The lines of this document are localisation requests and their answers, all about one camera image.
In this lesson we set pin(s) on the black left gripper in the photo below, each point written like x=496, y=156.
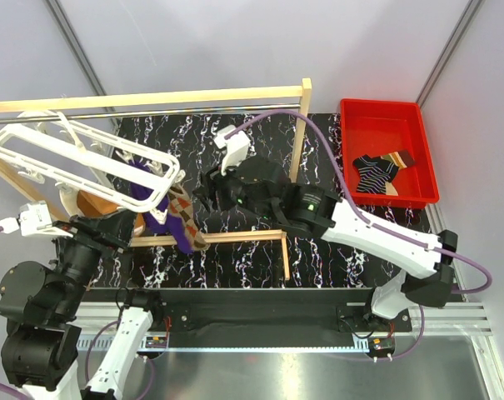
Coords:
x=110, y=233

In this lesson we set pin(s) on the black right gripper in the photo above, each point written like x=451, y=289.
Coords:
x=215, y=182

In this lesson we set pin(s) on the beige argyle sock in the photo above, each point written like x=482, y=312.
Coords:
x=181, y=207

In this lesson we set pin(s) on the purple sock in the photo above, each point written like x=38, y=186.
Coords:
x=173, y=224

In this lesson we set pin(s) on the white plastic clip hanger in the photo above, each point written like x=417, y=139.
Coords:
x=101, y=152

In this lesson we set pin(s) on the brown orange striped sock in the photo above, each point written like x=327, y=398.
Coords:
x=402, y=159

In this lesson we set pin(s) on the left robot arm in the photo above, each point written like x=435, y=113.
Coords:
x=39, y=355

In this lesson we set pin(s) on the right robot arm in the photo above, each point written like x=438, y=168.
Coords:
x=386, y=301

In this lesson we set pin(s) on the black marble pattern mat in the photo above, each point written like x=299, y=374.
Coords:
x=308, y=211

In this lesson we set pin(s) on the metal hanging rod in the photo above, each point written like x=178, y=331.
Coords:
x=147, y=113

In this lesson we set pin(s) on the black striped sock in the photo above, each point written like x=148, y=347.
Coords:
x=376, y=175

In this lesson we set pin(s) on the red plastic bin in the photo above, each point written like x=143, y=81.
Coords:
x=376, y=128

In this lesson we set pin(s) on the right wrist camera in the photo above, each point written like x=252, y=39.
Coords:
x=235, y=145

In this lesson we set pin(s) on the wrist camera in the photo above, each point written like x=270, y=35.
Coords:
x=235, y=145
x=34, y=219

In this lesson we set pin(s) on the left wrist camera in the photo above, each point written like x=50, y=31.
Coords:
x=34, y=219

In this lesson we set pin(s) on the wooden clothes rack frame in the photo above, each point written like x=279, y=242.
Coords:
x=23, y=184

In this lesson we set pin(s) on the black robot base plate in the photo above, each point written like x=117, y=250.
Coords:
x=275, y=318

